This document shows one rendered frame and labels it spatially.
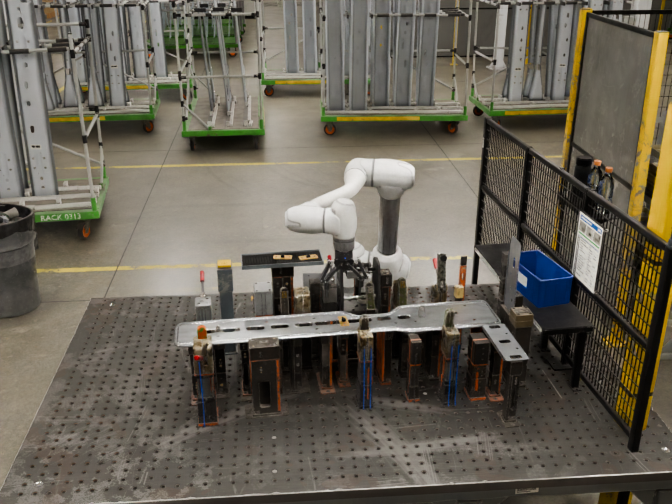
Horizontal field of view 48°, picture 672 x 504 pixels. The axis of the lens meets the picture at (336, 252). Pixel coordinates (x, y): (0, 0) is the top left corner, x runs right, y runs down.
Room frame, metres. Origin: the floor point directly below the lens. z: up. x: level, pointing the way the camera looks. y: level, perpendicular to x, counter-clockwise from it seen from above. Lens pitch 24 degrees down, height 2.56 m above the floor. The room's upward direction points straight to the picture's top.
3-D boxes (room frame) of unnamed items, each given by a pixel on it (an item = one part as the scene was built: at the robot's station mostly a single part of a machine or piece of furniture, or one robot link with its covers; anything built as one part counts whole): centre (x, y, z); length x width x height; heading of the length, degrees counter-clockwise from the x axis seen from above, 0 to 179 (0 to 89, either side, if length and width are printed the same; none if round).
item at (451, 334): (2.68, -0.47, 0.87); 0.12 x 0.09 x 0.35; 9
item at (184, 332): (2.82, -0.01, 1.00); 1.38 x 0.22 x 0.02; 99
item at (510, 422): (2.55, -0.70, 0.84); 0.11 x 0.06 x 0.29; 9
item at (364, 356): (2.66, -0.12, 0.87); 0.12 x 0.09 x 0.35; 9
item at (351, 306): (3.04, -0.10, 0.94); 0.18 x 0.13 x 0.49; 99
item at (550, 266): (3.06, -0.91, 1.10); 0.30 x 0.17 x 0.13; 16
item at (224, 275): (3.08, 0.50, 0.92); 0.08 x 0.08 x 0.44; 9
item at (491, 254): (3.16, -0.89, 1.01); 0.90 x 0.22 x 0.03; 9
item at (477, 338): (2.72, -0.59, 0.84); 0.11 x 0.10 x 0.28; 9
